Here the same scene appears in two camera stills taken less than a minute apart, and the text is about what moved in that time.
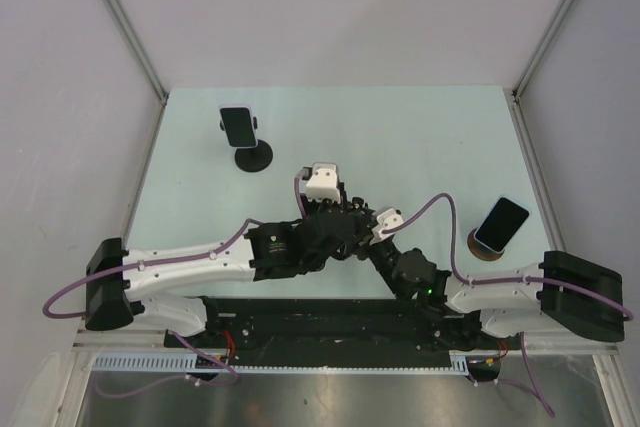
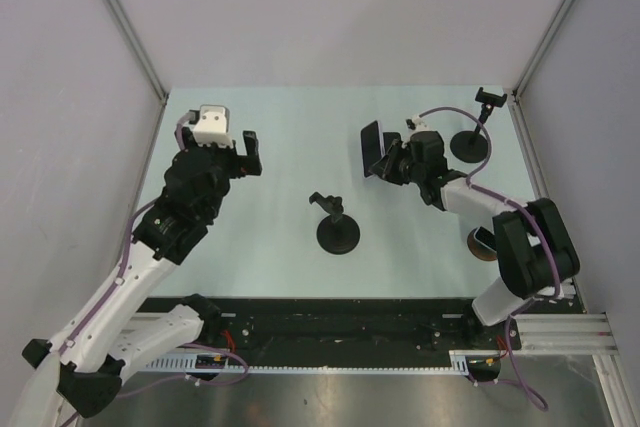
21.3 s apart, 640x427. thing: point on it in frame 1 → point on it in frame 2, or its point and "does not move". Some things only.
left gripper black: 309,205 → 241,164
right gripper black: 363,241 → 386,167
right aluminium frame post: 522,128 does not move
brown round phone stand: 481,251 does not move
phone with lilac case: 239,126 → 371,144
